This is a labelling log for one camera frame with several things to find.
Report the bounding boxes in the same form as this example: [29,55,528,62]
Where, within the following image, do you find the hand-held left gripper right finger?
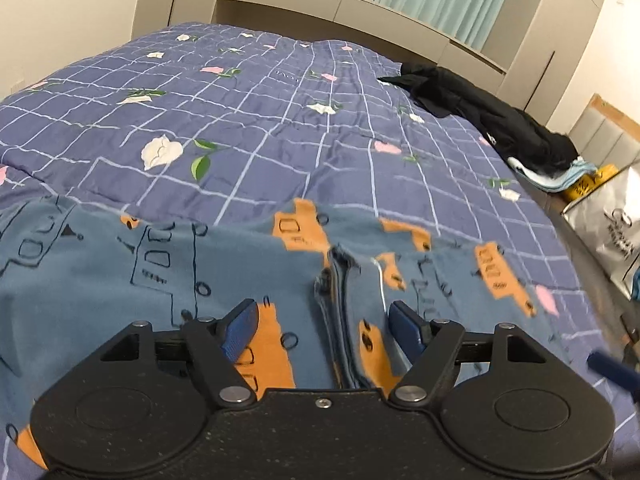
[387,300,548,407]

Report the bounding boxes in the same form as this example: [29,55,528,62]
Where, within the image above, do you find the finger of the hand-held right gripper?
[587,351,640,404]

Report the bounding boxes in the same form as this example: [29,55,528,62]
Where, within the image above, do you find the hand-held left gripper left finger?
[99,298,259,407]

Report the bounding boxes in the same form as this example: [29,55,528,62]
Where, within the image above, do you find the blue pants with orange cars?
[0,195,542,467]

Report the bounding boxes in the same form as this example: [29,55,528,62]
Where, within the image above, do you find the white shopping bag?
[562,164,640,302]

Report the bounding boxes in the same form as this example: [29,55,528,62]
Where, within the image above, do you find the yellow printed packet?
[565,164,622,204]

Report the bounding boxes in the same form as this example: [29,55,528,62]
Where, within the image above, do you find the blue striped folded cloth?
[507,155,599,194]

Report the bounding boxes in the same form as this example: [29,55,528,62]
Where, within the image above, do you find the purple checkered floral quilt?
[0,21,640,480]

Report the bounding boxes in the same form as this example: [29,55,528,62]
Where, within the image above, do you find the black clothes pile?
[377,61,579,172]

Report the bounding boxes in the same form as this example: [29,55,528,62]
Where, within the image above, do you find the wooden padded headboard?
[570,92,640,177]

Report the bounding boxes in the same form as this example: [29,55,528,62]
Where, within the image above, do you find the beige wardrobe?
[500,0,616,127]

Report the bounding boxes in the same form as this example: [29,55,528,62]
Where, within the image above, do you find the beige headboard cabinet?
[215,0,512,79]

